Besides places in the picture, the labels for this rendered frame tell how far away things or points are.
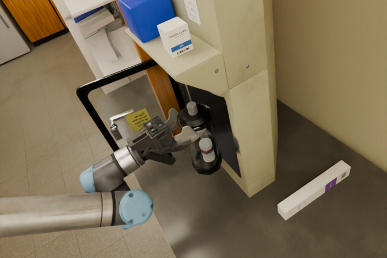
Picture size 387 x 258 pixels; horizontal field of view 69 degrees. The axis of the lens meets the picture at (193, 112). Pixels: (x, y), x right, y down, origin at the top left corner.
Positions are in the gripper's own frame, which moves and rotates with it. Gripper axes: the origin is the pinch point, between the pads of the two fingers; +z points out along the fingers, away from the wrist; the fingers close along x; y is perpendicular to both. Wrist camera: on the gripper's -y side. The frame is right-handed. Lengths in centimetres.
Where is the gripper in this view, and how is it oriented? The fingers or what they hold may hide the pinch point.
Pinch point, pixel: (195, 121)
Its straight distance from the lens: 84.7
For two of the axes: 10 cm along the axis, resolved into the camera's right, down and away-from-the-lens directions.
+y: -2.9, -6.8, -6.7
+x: -4.8, -5.0, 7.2
